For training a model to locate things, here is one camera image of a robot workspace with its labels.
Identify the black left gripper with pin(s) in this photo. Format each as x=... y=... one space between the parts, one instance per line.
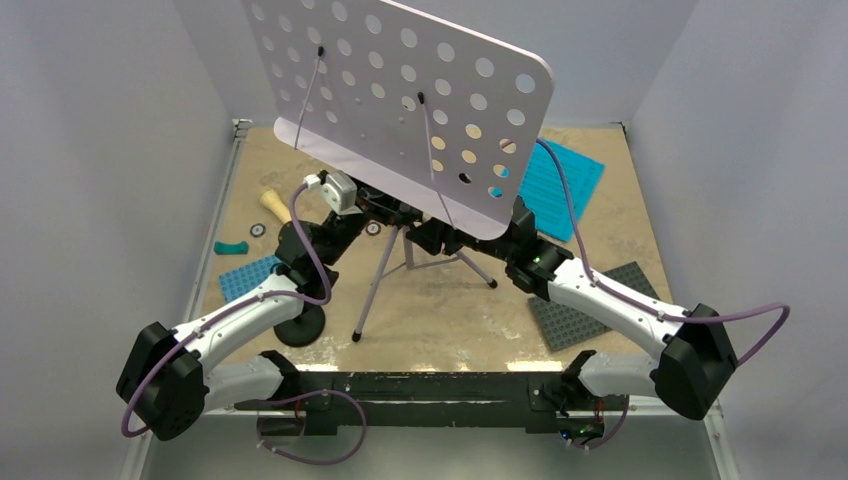
x=376 y=202

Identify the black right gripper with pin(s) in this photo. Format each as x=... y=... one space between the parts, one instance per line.
x=432 y=234

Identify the lilac tripod music stand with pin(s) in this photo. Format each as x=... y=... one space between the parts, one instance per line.
x=437 y=115

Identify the cream microphone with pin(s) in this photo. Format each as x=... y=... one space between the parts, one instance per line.
x=271 y=201

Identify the black microphone desk stand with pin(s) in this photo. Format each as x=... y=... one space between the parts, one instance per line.
x=303 y=330

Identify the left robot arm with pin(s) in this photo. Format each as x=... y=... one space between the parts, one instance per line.
x=172 y=376

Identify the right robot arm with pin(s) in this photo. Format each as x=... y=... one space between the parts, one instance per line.
x=686 y=358

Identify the dark blue poker chip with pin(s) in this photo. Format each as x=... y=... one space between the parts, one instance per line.
x=257 y=230

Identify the teal curved block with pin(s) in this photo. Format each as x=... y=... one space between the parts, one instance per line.
x=222 y=248

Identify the grey brick baseplate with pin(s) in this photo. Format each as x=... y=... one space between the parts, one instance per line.
x=573 y=310

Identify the light blue brick baseplate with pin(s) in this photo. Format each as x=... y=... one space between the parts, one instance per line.
x=242 y=280

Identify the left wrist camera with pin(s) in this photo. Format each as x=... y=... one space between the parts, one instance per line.
x=337 y=189

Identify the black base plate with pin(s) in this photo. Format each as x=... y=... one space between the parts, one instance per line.
x=534 y=402

